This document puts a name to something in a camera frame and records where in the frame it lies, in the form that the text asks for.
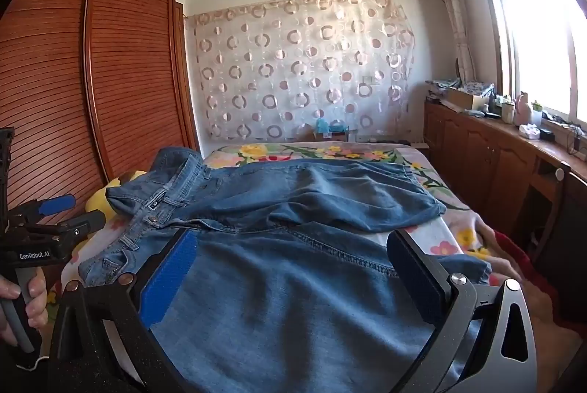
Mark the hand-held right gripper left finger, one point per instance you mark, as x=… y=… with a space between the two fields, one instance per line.
x=167 y=283

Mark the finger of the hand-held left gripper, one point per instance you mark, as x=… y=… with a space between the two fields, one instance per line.
x=55 y=205
x=80 y=222

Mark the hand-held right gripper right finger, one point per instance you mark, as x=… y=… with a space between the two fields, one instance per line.
x=415 y=278

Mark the blue denim pants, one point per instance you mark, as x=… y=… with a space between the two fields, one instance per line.
x=275 y=283

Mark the person's left hand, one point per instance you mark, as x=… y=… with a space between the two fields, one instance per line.
x=37 y=301

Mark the yellow plush toy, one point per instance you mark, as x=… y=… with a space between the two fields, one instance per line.
x=98 y=200

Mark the strawberry print sheet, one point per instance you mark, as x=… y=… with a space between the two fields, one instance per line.
x=440 y=232

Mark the red blanket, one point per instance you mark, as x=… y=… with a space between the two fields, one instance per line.
x=536 y=283

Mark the long wooden sideboard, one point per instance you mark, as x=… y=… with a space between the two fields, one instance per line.
x=477 y=154

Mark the brown wooden wardrobe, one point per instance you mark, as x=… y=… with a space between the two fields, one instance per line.
x=55 y=53

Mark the small cardboard box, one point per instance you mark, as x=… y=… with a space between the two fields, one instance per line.
x=330 y=137

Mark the dark chair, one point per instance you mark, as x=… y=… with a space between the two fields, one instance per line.
x=568 y=214

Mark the floral blanket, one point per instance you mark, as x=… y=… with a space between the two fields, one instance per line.
x=275 y=152

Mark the light blue toy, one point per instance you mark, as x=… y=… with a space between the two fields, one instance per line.
x=328 y=127

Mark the white tissue pack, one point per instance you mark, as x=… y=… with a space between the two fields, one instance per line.
x=530 y=131

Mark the open cardboard box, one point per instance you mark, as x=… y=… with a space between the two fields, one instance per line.
x=467 y=98

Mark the white cup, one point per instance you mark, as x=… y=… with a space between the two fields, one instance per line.
x=507 y=112

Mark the stack of patterned papers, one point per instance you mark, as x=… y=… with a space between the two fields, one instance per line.
x=438 y=86

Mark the small black box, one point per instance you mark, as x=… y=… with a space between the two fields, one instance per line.
x=547 y=135

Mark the pink cat-shaped bottle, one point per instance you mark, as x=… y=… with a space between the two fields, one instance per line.
x=523 y=111

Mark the small green plant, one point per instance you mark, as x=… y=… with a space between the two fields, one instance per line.
x=537 y=106

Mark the pale window curtain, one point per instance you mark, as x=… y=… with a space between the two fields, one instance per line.
x=454 y=17

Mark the window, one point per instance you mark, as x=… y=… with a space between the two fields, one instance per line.
x=536 y=30

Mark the circle-patterned wall curtain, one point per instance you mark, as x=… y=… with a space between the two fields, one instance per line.
x=298 y=67

